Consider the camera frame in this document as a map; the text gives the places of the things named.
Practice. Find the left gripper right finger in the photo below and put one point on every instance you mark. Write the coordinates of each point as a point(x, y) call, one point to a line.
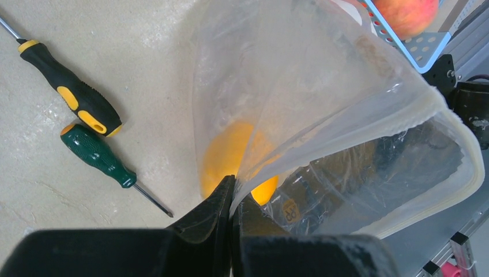
point(255, 241)

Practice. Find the green handled screwdriver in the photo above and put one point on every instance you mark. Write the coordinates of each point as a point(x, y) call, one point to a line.
point(95, 152)

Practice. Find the peach apple fruit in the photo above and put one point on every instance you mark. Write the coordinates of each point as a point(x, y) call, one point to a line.
point(408, 18)

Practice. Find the clear zip top bag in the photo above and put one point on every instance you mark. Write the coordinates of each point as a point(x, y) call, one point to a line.
point(348, 115)

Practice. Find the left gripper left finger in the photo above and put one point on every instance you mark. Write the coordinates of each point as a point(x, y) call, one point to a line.
point(199, 240)

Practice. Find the black yellow screwdriver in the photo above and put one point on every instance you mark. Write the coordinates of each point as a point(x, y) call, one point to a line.
point(84, 101)

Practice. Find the light blue plastic basket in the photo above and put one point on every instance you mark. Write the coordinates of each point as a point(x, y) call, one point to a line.
point(421, 51)

